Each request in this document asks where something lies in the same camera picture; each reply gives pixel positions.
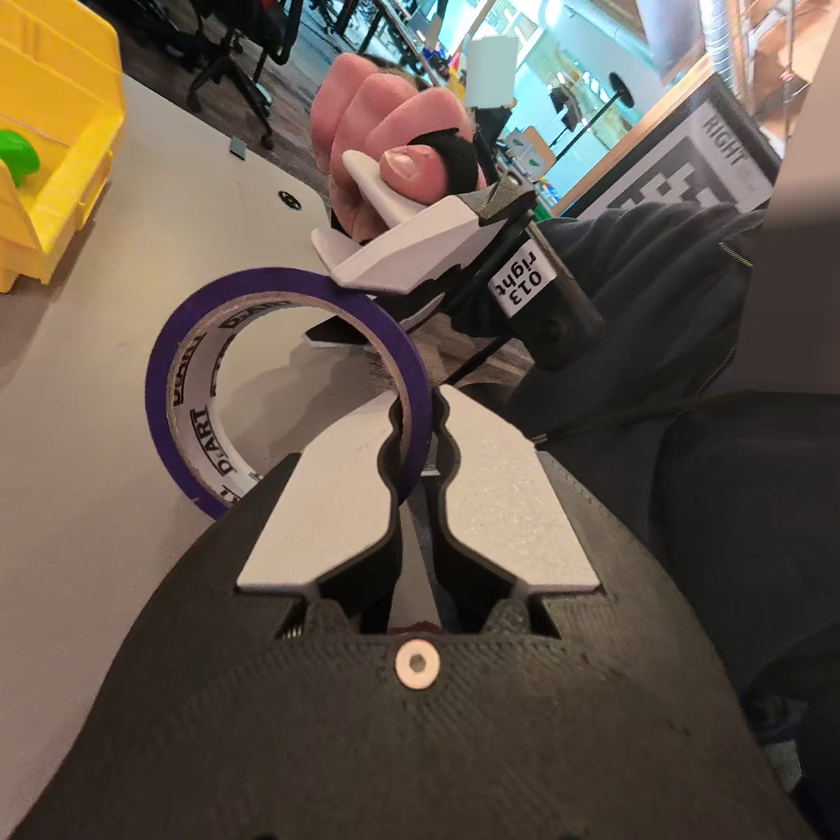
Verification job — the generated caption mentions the person's dark jacket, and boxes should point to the person's dark jacket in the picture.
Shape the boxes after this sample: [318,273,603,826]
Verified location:
[505,200,769,447]

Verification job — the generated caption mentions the person's right hand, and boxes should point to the person's right hand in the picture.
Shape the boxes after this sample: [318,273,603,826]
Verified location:
[310,52,488,245]

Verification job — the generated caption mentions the purple tape roll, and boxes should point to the purple tape roll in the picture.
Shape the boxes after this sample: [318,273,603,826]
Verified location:
[146,267,434,521]

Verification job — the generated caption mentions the black office chair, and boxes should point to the black office chair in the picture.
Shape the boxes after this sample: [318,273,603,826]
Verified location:
[187,0,306,151]

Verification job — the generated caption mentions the person's dark trousers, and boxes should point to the person's dark trousers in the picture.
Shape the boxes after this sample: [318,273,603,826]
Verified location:
[538,390,840,756]

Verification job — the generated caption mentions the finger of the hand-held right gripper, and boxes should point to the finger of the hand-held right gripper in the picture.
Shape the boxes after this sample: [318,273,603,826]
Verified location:
[303,307,435,349]
[310,196,509,295]

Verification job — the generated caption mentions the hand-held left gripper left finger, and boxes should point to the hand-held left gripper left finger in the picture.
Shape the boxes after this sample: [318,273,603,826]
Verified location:
[235,392,404,633]

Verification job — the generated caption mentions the green plastic object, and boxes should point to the green plastic object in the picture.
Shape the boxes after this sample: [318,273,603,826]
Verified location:
[0,129,42,189]

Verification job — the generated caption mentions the yellow plastic bin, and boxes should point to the yellow plastic bin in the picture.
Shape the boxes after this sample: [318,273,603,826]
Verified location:
[0,0,127,294]

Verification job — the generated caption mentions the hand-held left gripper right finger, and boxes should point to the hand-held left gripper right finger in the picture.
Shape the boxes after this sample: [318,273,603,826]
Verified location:
[428,384,602,632]

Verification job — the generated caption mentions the black floor lamp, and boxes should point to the black floor lamp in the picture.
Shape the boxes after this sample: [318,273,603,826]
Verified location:
[554,71,636,161]

